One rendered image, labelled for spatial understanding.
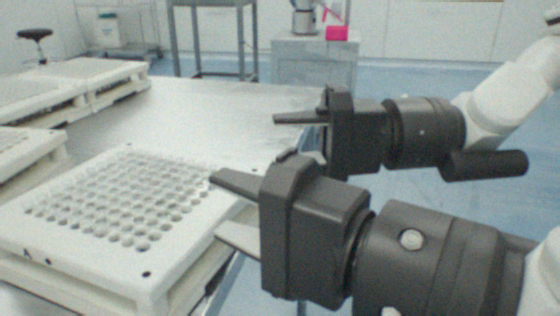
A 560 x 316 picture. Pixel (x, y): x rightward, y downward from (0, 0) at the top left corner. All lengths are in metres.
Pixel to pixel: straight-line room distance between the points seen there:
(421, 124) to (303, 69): 2.43
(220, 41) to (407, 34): 2.61
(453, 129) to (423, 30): 5.26
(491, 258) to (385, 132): 0.24
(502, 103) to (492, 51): 5.48
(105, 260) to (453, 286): 0.29
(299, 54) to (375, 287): 2.65
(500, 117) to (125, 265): 0.42
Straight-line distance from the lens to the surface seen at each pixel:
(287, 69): 2.88
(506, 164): 0.52
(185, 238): 0.40
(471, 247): 0.24
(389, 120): 0.47
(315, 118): 0.44
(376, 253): 0.24
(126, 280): 0.37
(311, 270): 0.28
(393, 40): 5.69
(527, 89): 0.54
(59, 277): 0.47
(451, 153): 0.48
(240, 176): 0.31
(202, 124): 0.88
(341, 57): 2.83
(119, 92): 1.10
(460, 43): 5.85
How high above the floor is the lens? 1.21
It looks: 27 degrees down
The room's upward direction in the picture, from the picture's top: straight up
